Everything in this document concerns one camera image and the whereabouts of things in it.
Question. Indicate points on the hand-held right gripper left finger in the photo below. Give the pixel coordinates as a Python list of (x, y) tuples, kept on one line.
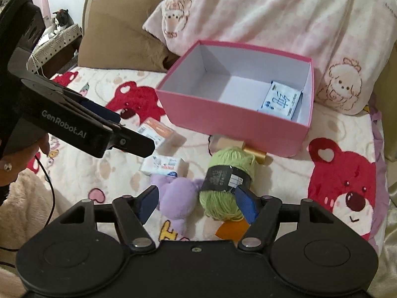
[(149, 205)]

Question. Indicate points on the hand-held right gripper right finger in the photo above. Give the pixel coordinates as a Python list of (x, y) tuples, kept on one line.
[(247, 205)]

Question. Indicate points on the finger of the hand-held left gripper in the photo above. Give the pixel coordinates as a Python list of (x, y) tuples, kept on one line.
[(133, 141), (100, 112)]

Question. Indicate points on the orange makeup sponge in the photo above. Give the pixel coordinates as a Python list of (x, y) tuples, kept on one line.
[(231, 230)]

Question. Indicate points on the green yarn ball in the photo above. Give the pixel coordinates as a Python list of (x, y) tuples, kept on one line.
[(217, 203)]

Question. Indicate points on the pink cardboard box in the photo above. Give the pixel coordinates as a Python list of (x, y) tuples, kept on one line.
[(229, 124)]

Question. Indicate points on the person's left hand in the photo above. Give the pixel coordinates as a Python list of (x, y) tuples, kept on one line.
[(18, 164)]

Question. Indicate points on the orange and white small box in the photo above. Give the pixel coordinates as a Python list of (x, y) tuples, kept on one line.
[(156, 130)]

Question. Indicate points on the purple plush toy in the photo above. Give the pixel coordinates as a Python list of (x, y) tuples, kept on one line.
[(176, 198)]

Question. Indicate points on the white and blue tissue packet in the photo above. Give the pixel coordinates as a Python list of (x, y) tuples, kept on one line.
[(161, 165)]

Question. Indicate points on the red bear printed blanket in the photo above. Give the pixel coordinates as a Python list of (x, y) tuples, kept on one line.
[(288, 180)]

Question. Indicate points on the dark bedside cabinet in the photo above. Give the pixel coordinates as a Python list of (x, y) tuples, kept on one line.
[(59, 61)]

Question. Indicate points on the foundation bottle with gold cap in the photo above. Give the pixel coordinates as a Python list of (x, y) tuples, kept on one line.
[(224, 144)]

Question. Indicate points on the brown pillow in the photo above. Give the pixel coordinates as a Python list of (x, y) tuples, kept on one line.
[(118, 37)]

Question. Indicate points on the patterned white cloth cover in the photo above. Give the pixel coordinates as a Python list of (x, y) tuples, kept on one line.
[(55, 40)]

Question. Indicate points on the fluffy beige cloth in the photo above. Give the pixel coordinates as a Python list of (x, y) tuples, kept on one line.
[(28, 198)]

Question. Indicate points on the grey plush cat toy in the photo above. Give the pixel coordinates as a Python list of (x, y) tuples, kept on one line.
[(62, 20)]

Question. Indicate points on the blue printed white packet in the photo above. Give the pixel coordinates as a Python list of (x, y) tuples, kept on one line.
[(279, 101)]

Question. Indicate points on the pink printed fleece pillow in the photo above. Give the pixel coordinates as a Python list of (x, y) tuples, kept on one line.
[(279, 12)]

